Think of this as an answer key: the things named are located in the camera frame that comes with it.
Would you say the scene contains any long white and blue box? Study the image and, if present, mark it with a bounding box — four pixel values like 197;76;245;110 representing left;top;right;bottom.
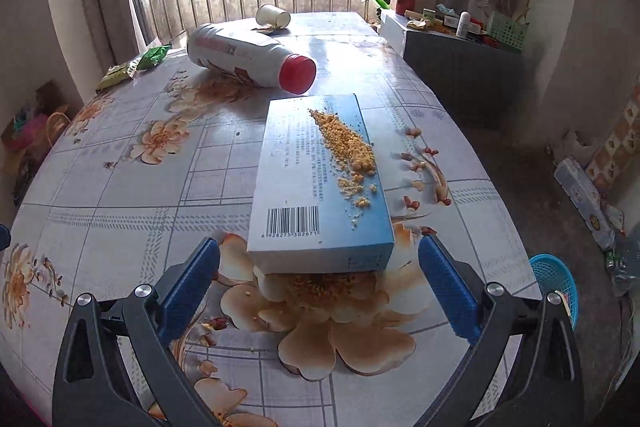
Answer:
246;94;396;275

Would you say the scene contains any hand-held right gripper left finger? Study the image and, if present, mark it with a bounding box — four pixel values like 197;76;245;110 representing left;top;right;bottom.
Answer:
52;237;221;427

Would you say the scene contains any grey cabinet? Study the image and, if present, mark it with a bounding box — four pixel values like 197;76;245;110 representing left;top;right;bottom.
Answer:
402;27;526;130

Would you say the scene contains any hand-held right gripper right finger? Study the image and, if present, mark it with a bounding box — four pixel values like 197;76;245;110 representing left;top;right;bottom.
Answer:
417;234;586;427

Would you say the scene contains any patterned wallpaper roll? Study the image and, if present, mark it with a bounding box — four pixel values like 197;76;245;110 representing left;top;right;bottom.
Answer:
585;99;640;192

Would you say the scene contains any yellow-green snack packet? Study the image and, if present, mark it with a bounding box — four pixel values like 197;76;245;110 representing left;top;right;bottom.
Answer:
95;63;138;92

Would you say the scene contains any white bottle with red cap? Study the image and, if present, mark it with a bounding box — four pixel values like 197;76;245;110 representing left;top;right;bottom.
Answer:
187;23;318;95

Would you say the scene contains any green plastic basket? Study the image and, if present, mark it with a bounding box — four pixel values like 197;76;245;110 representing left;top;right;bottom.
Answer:
486;11;530;52

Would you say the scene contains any long white wrapped package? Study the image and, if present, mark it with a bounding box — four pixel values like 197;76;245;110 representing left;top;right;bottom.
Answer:
554;157;617;250

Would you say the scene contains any white paper cup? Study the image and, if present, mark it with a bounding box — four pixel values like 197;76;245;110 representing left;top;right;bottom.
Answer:
255;4;291;29

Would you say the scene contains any blue plastic basket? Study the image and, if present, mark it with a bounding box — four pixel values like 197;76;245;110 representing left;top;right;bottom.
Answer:
529;254;580;332

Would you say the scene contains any woven bag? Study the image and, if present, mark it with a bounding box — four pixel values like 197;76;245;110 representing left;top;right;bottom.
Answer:
12;104;73;192

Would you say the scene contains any pile of yellow crumbs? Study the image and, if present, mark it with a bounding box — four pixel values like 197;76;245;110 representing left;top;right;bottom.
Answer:
307;108;379;210

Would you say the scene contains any green snack packet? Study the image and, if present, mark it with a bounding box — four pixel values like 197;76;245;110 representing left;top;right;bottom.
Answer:
129;44;172;75

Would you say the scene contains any white plastic bag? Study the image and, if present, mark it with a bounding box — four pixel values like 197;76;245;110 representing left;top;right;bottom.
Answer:
547;129;601;162

